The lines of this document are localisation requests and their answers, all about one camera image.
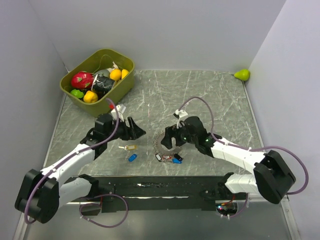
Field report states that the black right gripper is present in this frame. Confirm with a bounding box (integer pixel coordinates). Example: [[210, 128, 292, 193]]
[[160, 122, 198, 150]]

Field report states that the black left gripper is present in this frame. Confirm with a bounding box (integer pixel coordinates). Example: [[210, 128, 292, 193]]
[[105, 116, 146, 142]]

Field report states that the metal disc with key rings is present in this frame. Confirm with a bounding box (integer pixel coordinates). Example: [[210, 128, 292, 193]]
[[153, 131, 180, 163]]

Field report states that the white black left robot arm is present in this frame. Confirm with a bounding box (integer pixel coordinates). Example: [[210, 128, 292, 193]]
[[14, 113, 146, 224]]

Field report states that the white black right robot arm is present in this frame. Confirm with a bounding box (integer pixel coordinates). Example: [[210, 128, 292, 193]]
[[160, 116, 296, 204]]

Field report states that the yellow key tag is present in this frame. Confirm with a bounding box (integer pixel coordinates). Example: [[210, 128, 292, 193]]
[[118, 144, 137, 151]]

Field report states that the dark blue key tag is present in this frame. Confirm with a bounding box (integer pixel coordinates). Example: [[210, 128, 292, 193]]
[[172, 153, 183, 164]]

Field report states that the black key tag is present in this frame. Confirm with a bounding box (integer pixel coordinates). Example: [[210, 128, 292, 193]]
[[155, 153, 163, 162]]

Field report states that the yellow bell pepper toy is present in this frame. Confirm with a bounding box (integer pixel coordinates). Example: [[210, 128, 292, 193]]
[[83, 90, 99, 104]]

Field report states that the black wrapped cylinder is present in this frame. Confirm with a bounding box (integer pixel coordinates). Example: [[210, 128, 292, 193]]
[[91, 74, 116, 92]]

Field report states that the yellow lemon toy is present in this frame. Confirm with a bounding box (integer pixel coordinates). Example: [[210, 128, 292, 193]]
[[121, 69, 129, 80]]

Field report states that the orange toy fruit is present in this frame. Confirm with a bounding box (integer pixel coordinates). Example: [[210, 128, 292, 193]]
[[109, 69, 122, 81]]

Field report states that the green toy fruit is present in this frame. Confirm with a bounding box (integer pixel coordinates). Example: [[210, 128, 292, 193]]
[[70, 89, 85, 99]]

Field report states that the red dragon fruit toy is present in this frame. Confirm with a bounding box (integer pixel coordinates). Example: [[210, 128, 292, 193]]
[[70, 71, 95, 90]]

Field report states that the olive green plastic bin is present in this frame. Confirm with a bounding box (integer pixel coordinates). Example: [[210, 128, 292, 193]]
[[60, 48, 135, 117]]

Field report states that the green pear toy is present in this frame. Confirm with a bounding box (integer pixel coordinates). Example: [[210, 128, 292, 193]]
[[233, 69, 251, 82]]

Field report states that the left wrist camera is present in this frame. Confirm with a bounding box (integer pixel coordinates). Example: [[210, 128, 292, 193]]
[[109, 104, 126, 122]]

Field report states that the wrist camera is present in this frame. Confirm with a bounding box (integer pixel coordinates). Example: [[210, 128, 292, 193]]
[[109, 104, 126, 122], [173, 109, 189, 129]]

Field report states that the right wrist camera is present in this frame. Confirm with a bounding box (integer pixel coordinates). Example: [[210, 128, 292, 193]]
[[173, 109, 189, 129]]

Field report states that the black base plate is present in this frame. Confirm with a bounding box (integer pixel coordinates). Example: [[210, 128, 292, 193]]
[[75, 176, 246, 213]]

